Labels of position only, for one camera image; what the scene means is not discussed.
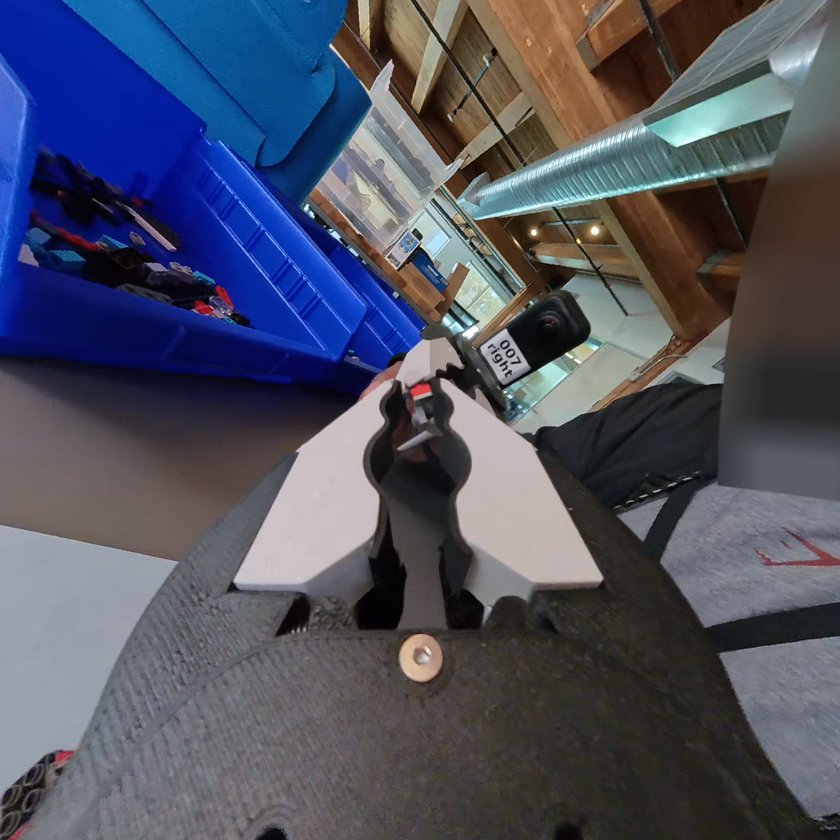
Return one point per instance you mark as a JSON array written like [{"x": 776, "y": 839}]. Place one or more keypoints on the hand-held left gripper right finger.
[{"x": 525, "y": 518}]

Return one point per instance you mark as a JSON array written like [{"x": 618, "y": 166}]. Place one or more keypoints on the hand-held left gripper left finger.
[{"x": 315, "y": 512}]

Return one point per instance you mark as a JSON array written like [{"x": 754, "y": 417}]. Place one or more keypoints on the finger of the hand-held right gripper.
[
  {"x": 484, "y": 401},
  {"x": 426, "y": 358}
]

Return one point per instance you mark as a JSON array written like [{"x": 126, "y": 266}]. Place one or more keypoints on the grey red brick assembly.
[{"x": 420, "y": 410}]

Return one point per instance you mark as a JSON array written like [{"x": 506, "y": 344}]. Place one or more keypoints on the person's right forearm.
[{"x": 623, "y": 439}]

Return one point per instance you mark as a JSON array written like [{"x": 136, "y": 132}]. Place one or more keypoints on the grey desk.
[{"x": 131, "y": 459}]

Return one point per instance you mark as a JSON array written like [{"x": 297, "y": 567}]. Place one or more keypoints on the person's right hand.
[{"x": 380, "y": 384}]

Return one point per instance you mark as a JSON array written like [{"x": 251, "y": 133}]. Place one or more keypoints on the wooden top table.
[{"x": 420, "y": 295}]

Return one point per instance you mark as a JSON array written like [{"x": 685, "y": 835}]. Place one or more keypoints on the dark blue box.
[{"x": 430, "y": 272}]

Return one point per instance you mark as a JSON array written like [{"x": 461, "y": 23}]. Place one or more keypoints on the small printed box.
[{"x": 403, "y": 248}]

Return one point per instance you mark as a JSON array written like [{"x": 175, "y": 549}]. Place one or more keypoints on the clear plastic storage box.
[{"x": 387, "y": 170}]

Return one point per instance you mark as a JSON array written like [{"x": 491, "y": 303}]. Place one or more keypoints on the pale blue instruction booklet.
[{"x": 65, "y": 623}]

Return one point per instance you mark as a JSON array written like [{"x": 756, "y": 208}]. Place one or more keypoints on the person's torso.
[{"x": 754, "y": 689}]

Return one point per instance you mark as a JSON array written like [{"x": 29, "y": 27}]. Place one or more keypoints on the pile of mixed toy bricks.
[{"x": 131, "y": 262}]

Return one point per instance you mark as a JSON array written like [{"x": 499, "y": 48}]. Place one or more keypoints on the red black patterned cloth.
[{"x": 29, "y": 794}]

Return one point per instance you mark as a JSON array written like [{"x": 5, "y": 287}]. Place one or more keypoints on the silver ventilation duct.
[{"x": 623, "y": 164}]

